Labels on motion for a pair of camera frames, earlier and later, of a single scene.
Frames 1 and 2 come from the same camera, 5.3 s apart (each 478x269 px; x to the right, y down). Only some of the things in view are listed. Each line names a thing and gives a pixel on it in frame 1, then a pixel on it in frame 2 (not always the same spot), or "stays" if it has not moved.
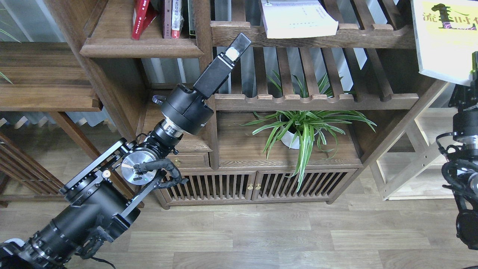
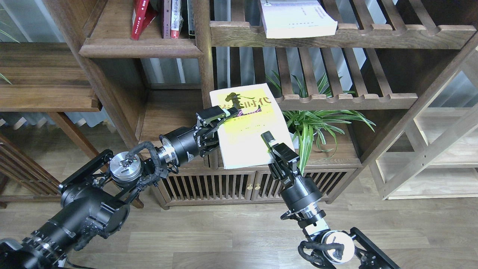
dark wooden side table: [49, 77] stays
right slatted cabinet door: [274, 185] stays
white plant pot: [287, 139] stays
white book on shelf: [292, 18] stays
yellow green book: [446, 34] -> [240, 135]
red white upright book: [177, 18] stays
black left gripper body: [214, 76] -> [204, 134]
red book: [144, 14] stays
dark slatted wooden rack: [14, 162] stays
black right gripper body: [464, 97] -> [283, 168]
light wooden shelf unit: [412, 169] stays
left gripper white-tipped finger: [238, 47] -> [230, 112]
